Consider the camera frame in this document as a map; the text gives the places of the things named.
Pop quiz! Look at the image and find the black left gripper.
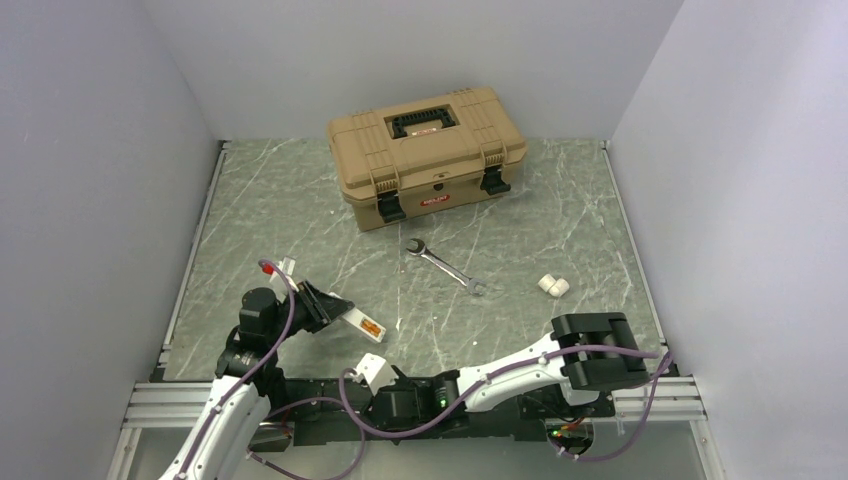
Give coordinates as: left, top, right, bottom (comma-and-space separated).
266, 279, 353, 346

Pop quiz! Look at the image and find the orange battery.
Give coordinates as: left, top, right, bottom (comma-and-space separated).
360, 319, 382, 337

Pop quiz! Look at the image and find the white air conditioner remote control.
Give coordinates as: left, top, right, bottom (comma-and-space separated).
342, 308, 386, 343

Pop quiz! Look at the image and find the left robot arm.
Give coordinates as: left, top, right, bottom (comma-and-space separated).
161, 281, 354, 479

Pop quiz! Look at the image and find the white pipe elbow fitting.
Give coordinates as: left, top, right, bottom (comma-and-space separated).
537, 274, 570, 298

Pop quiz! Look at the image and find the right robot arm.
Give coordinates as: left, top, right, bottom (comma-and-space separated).
351, 312, 655, 438

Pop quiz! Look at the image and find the silver combination wrench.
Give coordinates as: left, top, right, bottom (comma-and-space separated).
406, 238, 486, 296

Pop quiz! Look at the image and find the tan plastic toolbox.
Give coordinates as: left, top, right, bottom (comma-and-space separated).
326, 87, 528, 231

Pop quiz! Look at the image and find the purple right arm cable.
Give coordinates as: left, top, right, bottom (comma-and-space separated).
339, 344, 674, 464

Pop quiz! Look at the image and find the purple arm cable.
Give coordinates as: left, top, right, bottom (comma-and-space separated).
175, 259, 367, 480
339, 344, 674, 464

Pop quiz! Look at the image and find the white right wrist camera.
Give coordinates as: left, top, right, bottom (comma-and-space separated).
353, 353, 398, 396

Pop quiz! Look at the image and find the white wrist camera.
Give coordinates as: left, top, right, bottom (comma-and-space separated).
353, 353, 398, 396
258, 256, 298, 290

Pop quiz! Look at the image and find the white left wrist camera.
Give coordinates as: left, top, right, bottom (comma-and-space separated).
258, 256, 298, 290

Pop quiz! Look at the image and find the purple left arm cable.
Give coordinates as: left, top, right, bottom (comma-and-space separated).
175, 259, 367, 480

